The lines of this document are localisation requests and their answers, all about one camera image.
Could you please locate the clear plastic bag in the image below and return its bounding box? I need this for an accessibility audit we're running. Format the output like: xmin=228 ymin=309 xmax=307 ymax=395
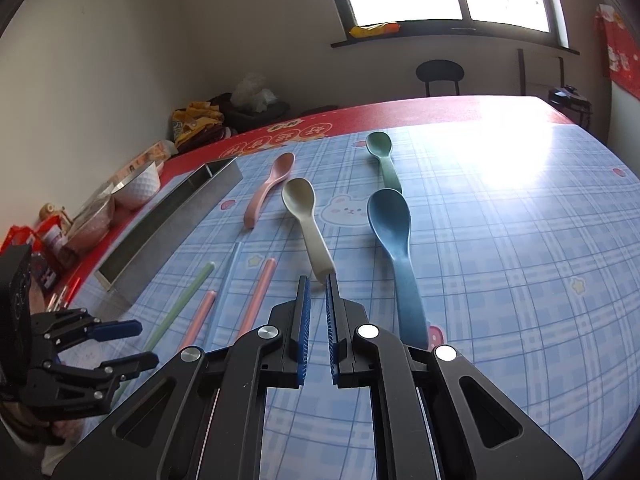
xmin=230 ymin=72 xmax=278 ymax=111

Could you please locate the glass bowl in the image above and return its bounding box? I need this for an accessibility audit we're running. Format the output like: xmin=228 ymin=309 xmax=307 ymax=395
xmin=64 ymin=192 xmax=115 ymax=257

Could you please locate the red printed cloth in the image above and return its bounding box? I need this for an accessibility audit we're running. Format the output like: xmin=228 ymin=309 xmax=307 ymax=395
xmin=595 ymin=4 xmax=640 ymax=99

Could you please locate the blue plaid table mat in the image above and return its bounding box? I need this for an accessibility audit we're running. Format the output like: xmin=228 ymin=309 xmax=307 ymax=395
xmin=42 ymin=122 xmax=640 ymax=480

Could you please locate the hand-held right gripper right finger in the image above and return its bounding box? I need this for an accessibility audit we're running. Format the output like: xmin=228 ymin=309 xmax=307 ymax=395
xmin=325 ymin=274 xmax=583 ymax=480

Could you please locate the person's left hand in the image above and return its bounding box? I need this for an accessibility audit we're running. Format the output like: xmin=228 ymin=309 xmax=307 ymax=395
xmin=0 ymin=397 xmax=76 ymax=448

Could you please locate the orange white snack packet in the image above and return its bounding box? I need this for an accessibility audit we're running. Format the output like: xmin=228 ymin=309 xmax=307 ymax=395
xmin=122 ymin=140 xmax=178 ymax=176

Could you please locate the red tablecloth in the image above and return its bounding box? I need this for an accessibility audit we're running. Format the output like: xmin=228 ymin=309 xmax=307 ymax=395
xmin=50 ymin=95 xmax=583 ymax=291

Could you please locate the red package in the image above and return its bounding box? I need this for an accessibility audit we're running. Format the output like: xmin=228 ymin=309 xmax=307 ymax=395
xmin=0 ymin=225 xmax=38 ymax=261

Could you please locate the black appliance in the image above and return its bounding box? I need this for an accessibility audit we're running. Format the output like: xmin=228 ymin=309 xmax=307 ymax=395
xmin=547 ymin=85 xmax=593 ymax=130

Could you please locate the yellow packet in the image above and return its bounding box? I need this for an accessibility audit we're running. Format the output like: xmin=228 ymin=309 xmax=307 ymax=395
xmin=348 ymin=22 xmax=402 ymax=39

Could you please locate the green spoon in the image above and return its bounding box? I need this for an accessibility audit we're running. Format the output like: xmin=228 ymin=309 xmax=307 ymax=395
xmin=365 ymin=131 xmax=403 ymax=196

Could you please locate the green chopstick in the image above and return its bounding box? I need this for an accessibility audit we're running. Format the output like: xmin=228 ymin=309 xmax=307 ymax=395
xmin=111 ymin=261 xmax=216 ymax=403

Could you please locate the yellow snack bag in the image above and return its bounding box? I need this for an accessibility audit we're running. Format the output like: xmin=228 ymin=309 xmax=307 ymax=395
xmin=172 ymin=101 xmax=226 ymax=153

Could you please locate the blue spoon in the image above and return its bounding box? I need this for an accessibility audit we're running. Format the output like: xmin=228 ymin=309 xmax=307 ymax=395
xmin=366 ymin=188 xmax=431 ymax=351

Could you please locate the metal utensil tray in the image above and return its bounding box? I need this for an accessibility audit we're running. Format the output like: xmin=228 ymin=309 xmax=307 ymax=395
xmin=95 ymin=156 xmax=244 ymax=295

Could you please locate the black round stool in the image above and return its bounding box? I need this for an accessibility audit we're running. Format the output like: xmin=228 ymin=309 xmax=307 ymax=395
xmin=416 ymin=60 xmax=466 ymax=97

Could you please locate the pink spoon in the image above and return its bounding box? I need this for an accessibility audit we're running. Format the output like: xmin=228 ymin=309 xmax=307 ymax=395
xmin=243 ymin=152 xmax=296 ymax=230

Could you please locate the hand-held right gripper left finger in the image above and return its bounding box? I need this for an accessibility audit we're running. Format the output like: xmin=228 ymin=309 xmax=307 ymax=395
xmin=52 ymin=275 xmax=313 ymax=480

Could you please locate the beige spoon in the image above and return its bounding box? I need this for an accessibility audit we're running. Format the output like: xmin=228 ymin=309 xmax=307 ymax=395
xmin=281 ymin=178 xmax=337 ymax=283

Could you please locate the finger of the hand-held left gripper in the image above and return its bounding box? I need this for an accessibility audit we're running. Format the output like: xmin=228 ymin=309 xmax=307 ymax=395
xmin=25 ymin=351 xmax=161 ymax=422
xmin=31 ymin=309 xmax=144 ymax=352

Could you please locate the small jar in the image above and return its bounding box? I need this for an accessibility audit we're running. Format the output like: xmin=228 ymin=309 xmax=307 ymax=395
xmin=37 ymin=203 xmax=71 ymax=262

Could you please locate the pink chopstick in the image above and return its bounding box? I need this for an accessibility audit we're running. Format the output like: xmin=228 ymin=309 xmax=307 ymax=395
xmin=235 ymin=258 xmax=277 ymax=341
xmin=177 ymin=290 xmax=217 ymax=353

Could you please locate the dark wooden chair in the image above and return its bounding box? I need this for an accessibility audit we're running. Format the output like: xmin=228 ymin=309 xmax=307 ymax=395
xmin=517 ymin=48 xmax=566 ymax=97

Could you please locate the white dimpled bowl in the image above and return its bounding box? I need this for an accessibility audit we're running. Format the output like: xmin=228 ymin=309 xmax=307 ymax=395
xmin=111 ymin=161 xmax=162 ymax=211

